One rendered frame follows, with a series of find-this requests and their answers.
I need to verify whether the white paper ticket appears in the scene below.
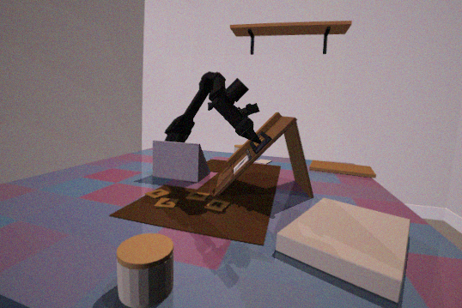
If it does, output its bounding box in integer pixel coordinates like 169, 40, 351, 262
234, 156, 249, 174

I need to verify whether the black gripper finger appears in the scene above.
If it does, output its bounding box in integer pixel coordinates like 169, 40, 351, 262
240, 123, 261, 144

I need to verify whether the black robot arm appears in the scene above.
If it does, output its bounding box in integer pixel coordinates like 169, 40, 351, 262
164, 71, 259, 142

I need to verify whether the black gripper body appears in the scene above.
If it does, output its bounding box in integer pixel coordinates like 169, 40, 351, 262
223, 105, 253, 136

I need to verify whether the beige flat box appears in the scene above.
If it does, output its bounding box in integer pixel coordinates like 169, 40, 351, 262
276, 198, 410, 303

